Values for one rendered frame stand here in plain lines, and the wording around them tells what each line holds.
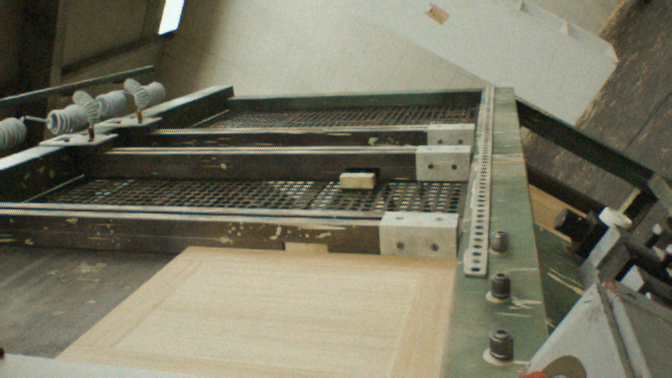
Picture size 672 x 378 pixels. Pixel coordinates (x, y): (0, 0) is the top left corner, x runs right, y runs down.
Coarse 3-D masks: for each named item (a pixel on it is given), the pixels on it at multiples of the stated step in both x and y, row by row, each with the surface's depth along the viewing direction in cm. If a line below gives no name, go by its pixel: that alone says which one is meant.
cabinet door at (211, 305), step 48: (144, 288) 89; (192, 288) 88; (240, 288) 87; (288, 288) 86; (336, 288) 85; (384, 288) 84; (432, 288) 82; (96, 336) 76; (144, 336) 76; (192, 336) 75; (240, 336) 74; (288, 336) 74; (336, 336) 73; (384, 336) 72; (432, 336) 71
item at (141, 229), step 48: (0, 240) 116; (48, 240) 112; (96, 240) 109; (144, 240) 106; (192, 240) 103; (240, 240) 101; (288, 240) 98; (336, 240) 96; (384, 240) 93; (432, 240) 91
